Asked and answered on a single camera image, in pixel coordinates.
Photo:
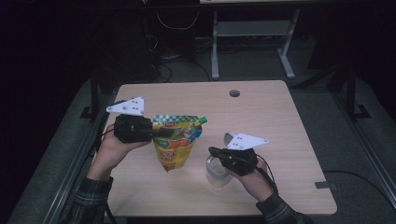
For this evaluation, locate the grey tape piece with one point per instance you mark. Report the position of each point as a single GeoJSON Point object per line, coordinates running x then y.
{"type": "Point", "coordinates": [325, 185]}

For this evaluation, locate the aluminium floor rail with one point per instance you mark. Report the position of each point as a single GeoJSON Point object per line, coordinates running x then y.
{"type": "Point", "coordinates": [370, 155]}
{"type": "Point", "coordinates": [74, 168]}

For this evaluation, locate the yellow spouted seasoning pouch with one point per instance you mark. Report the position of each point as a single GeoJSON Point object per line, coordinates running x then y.
{"type": "Point", "coordinates": [174, 149]}

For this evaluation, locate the round table grommet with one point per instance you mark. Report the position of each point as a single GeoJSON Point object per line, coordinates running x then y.
{"type": "Point", "coordinates": [234, 93]}

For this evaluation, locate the clear glass cup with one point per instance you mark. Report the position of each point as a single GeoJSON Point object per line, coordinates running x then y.
{"type": "Point", "coordinates": [218, 177]}

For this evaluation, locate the black metal stand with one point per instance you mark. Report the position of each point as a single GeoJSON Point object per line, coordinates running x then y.
{"type": "Point", "coordinates": [94, 96]}
{"type": "Point", "coordinates": [351, 93]}

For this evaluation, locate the white metal stand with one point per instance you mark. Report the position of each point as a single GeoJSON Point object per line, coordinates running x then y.
{"type": "Point", "coordinates": [214, 46]}

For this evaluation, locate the person's left hand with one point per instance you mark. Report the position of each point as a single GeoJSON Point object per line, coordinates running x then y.
{"type": "Point", "coordinates": [110, 152]}

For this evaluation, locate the person's right hand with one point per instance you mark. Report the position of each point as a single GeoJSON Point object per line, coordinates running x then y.
{"type": "Point", "coordinates": [257, 183]}

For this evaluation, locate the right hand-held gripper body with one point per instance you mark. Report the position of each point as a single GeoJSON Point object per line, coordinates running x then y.
{"type": "Point", "coordinates": [241, 161]}

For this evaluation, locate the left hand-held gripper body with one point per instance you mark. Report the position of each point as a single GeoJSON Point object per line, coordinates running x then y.
{"type": "Point", "coordinates": [132, 129]}

